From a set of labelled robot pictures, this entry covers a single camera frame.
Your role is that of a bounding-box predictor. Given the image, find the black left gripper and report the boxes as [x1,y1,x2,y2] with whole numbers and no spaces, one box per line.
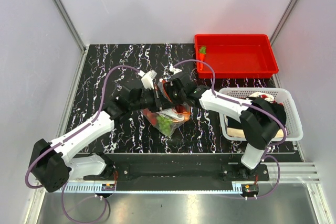
[130,85,175,113]

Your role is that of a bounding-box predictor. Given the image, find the orange fake papaya slice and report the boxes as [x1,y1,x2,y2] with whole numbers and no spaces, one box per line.
[159,78,190,121]

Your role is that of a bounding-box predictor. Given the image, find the clear zip top bag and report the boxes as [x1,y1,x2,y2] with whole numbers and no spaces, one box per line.
[143,78,192,138]

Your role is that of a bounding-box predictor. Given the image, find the green fake lettuce leaf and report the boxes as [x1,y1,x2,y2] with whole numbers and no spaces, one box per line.
[198,46,206,55]

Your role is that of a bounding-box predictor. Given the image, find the red fake strawberries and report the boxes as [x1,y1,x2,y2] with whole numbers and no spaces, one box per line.
[144,109,159,126]

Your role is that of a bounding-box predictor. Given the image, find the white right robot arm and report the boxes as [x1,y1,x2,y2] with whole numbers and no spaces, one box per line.
[159,71,287,180]

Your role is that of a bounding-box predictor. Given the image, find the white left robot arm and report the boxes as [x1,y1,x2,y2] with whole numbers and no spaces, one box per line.
[26,88,175,193]

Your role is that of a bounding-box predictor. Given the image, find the green fake grapes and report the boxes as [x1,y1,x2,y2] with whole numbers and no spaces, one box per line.
[157,114,173,136]

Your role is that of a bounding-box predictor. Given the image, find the black bag in basket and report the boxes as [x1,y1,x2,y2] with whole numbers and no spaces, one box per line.
[225,100,287,129]

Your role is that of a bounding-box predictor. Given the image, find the red plastic bin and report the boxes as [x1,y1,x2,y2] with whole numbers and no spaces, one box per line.
[194,34,279,79]

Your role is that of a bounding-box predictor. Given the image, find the beige item in basket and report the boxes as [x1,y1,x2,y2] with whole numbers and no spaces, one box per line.
[226,127,284,138]

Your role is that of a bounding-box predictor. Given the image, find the white red cloth in basket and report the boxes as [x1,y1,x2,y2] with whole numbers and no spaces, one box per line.
[247,92,278,104]

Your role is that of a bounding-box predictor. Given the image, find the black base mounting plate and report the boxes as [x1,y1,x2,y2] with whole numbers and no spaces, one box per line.
[83,153,270,192]

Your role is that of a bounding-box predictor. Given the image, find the white plastic basket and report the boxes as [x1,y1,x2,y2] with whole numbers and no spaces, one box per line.
[219,87,303,141]

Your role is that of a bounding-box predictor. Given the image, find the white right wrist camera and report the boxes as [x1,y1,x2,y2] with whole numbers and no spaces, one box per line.
[169,66,182,76]

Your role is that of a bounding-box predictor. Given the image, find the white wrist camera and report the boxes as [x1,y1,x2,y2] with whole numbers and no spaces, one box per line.
[138,70,157,90]
[169,66,182,76]

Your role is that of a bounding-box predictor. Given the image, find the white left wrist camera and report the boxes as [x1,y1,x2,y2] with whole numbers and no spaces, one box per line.
[138,70,157,90]

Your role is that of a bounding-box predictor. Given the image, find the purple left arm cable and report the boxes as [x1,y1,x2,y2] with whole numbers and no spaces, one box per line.
[25,65,144,223]

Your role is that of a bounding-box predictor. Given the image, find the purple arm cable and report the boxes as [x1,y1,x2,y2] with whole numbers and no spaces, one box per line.
[25,65,144,223]
[174,60,288,200]

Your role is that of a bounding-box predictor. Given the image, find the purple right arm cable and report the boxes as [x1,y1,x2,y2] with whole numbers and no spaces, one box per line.
[174,60,288,200]

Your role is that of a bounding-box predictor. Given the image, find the aluminium frame rail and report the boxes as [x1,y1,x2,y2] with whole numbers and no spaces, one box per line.
[35,162,321,183]

